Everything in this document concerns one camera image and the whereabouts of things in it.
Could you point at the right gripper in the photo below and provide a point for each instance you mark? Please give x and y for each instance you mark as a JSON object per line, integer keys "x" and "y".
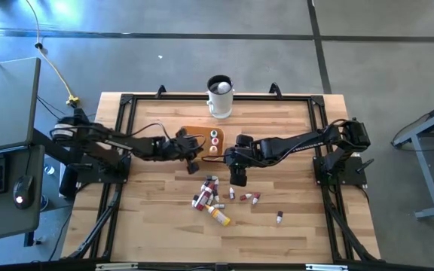
{"x": 239, "y": 158}

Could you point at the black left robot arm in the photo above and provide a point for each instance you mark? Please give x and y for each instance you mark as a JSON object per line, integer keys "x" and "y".
{"x": 100, "y": 137}

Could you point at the black computer mouse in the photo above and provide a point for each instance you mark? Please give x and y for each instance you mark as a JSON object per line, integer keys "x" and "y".
{"x": 23, "y": 190}

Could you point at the white ball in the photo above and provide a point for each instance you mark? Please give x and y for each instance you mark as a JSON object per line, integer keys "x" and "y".
{"x": 224, "y": 87}

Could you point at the white cylindrical container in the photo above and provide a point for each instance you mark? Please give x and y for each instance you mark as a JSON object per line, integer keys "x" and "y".
{"x": 220, "y": 105}

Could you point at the silver metal bracket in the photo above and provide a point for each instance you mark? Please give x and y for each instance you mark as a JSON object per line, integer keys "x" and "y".
{"x": 326, "y": 267}
{"x": 116, "y": 267}

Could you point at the grey desk top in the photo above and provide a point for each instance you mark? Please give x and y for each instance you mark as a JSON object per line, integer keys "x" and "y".
{"x": 6, "y": 105}

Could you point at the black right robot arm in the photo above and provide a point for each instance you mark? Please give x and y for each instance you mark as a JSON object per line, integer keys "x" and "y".
{"x": 303, "y": 145}

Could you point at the yellow food coloring bottle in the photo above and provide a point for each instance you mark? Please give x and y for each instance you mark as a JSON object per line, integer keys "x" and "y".
{"x": 220, "y": 217}
{"x": 213, "y": 149}

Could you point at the red food coloring bottle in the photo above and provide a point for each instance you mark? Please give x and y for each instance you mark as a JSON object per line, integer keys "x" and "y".
{"x": 202, "y": 201}

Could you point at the orange plastic bin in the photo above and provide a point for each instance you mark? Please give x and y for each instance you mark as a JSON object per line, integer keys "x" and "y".
{"x": 205, "y": 132}

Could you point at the grey metal table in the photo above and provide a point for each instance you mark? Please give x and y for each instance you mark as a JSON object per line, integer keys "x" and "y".
{"x": 428, "y": 184}

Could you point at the orange food coloring bottle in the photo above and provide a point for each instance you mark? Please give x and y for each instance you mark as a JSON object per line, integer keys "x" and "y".
{"x": 214, "y": 141}

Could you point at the black aluminium table frame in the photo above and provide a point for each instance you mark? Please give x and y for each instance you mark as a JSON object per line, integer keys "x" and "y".
{"x": 164, "y": 97}

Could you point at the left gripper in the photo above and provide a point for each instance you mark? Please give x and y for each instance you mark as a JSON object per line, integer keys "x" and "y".
{"x": 181, "y": 147}

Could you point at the green food coloring bottle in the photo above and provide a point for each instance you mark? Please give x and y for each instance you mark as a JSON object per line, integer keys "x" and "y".
{"x": 214, "y": 133}

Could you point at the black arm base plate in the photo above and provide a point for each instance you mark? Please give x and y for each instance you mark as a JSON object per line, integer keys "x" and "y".
{"x": 92, "y": 175}
{"x": 349, "y": 175}

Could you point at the black box under table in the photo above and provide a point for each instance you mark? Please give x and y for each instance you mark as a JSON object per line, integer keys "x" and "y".
{"x": 68, "y": 184}

